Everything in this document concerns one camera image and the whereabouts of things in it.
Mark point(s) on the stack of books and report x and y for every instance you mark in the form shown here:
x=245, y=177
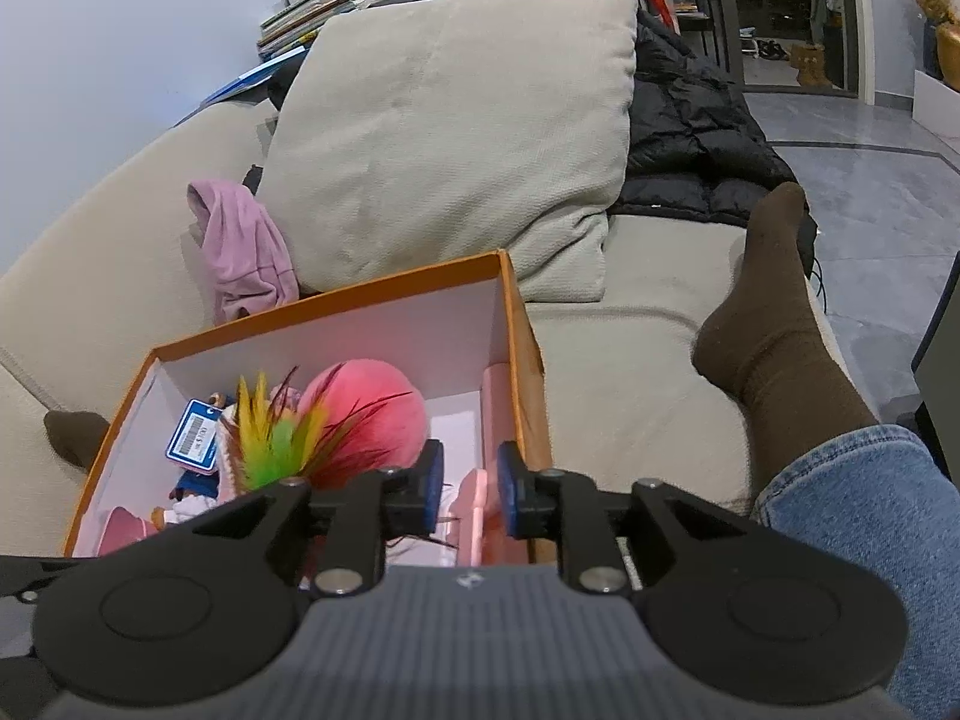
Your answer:
x=315, y=19

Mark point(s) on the pink fluffy pompom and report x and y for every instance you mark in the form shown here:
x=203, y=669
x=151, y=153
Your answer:
x=367, y=405

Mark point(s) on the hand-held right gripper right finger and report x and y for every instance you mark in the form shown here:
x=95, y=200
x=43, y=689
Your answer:
x=511, y=495

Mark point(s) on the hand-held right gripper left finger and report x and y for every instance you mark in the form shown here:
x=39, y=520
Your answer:
x=433, y=491

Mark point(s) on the blue folder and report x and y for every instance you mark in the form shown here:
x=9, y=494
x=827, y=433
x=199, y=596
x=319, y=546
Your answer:
x=255, y=75

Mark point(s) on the pink cloth garment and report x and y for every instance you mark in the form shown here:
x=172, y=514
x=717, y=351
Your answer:
x=244, y=255

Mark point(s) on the brown boots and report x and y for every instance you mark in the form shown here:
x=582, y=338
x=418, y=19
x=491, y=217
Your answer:
x=811, y=64

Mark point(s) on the person's leg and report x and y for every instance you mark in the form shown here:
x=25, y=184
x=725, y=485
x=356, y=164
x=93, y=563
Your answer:
x=787, y=375
x=75, y=439

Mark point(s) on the beige sofa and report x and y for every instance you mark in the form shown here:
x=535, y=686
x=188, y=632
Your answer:
x=637, y=360

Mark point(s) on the person's right leg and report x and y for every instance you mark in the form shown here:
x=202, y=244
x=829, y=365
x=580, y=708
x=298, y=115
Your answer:
x=787, y=375

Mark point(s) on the black down jacket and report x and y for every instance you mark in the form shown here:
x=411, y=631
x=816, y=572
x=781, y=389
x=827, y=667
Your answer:
x=690, y=142

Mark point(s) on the orange cardboard box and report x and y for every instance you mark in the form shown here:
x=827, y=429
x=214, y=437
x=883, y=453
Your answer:
x=525, y=360

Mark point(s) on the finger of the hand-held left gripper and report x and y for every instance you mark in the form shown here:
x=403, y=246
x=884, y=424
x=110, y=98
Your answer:
x=30, y=574

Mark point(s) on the blue white tag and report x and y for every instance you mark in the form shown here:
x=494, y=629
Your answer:
x=193, y=435

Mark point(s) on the beige cushion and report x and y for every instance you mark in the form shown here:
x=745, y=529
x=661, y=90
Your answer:
x=450, y=142

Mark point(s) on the white low cabinet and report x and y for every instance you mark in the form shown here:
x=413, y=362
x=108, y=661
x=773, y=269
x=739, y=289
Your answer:
x=937, y=94

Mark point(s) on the person's left leg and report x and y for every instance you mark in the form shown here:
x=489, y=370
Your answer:
x=75, y=439

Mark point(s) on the colourful feather toy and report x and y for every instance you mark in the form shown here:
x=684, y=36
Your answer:
x=277, y=442

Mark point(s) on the gold vase with dried flowers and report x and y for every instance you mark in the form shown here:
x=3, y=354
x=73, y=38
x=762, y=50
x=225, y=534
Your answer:
x=946, y=37

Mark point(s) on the pink card holder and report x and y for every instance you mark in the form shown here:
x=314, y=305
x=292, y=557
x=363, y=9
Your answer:
x=124, y=532

